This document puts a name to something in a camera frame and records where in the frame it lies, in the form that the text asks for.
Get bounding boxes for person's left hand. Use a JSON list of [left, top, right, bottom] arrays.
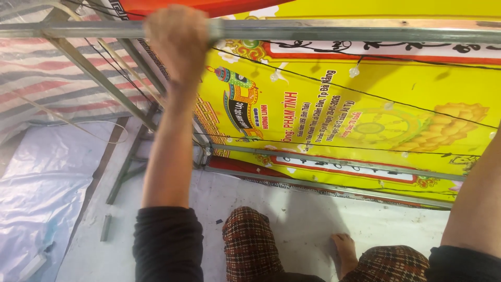
[[143, 5, 212, 87]]

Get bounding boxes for grey metal tube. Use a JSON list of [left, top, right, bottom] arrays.
[[0, 19, 501, 45]]

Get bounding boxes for red white striped tarp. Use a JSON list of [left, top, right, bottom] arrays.
[[0, 0, 167, 146]]

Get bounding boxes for yellow printed banner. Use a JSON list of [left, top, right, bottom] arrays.
[[106, 0, 501, 211]]

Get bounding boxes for white plastic sheet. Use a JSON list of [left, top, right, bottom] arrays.
[[0, 121, 130, 282]]

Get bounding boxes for short grey metal piece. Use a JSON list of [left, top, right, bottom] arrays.
[[99, 214, 113, 243]]

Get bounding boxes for person's black left sleeve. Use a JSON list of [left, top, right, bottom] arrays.
[[132, 206, 205, 282]]

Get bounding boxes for person's black sleeve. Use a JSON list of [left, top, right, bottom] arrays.
[[425, 245, 501, 282], [132, 206, 205, 282]]

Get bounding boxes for person's plaid trousers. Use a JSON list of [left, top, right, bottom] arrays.
[[222, 206, 431, 282]]

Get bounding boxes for small white block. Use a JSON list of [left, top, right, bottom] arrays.
[[19, 254, 48, 281]]

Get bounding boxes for person's bare foot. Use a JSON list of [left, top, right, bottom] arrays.
[[331, 233, 359, 280]]

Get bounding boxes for person's black right sleeve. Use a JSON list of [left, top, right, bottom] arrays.
[[425, 245, 501, 282]]

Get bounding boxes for thin white wire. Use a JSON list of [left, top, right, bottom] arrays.
[[17, 96, 130, 145]]

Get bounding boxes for dark metal ladder frame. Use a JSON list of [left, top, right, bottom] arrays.
[[105, 103, 162, 206]]

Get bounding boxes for black cable string lights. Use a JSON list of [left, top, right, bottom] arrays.
[[63, 0, 501, 196]]

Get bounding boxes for grey metal frame rails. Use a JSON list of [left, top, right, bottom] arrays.
[[41, 33, 467, 209]]

